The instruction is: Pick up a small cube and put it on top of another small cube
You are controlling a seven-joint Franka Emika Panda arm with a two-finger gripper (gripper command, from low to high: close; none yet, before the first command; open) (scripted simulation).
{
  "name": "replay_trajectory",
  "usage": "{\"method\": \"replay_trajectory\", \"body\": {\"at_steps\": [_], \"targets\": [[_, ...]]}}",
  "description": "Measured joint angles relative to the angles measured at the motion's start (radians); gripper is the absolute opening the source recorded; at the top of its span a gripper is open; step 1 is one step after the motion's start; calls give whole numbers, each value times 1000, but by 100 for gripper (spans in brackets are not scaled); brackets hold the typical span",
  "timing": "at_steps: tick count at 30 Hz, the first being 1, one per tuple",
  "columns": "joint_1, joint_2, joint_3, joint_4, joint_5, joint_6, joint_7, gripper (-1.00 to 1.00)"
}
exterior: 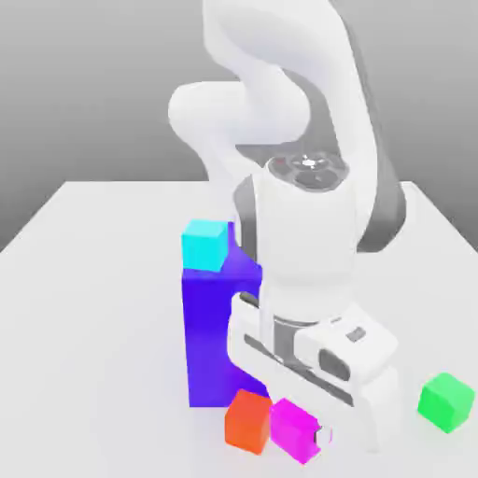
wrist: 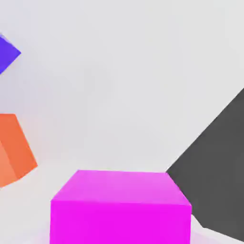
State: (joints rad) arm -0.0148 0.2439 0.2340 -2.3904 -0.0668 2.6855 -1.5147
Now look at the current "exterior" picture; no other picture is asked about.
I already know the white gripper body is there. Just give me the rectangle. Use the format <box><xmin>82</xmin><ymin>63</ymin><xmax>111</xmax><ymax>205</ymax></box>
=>
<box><xmin>226</xmin><ymin>291</ymin><xmax>360</xmax><ymax>434</ymax></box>

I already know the small magenta cube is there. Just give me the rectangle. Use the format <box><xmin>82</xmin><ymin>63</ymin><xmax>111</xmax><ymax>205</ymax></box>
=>
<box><xmin>269</xmin><ymin>397</ymin><xmax>323</xmax><ymax>466</ymax></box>

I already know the small green cube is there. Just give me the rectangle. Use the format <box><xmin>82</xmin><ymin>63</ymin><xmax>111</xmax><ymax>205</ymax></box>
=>
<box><xmin>416</xmin><ymin>372</ymin><xmax>476</xmax><ymax>435</ymax></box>

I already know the small red cube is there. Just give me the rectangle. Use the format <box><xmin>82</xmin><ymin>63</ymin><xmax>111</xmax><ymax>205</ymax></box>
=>
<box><xmin>224</xmin><ymin>388</ymin><xmax>274</xmax><ymax>457</ymax></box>

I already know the small cyan cube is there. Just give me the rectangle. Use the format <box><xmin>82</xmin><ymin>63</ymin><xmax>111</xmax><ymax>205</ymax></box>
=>
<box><xmin>181</xmin><ymin>218</ymin><xmax>230</xmax><ymax>274</ymax></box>

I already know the large blue box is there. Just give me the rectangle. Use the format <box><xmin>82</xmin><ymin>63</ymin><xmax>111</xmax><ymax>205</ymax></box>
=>
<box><xmin>181</xmin><ymin>221</ymin><xmax>271</xmax><ymax>409</ymax></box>

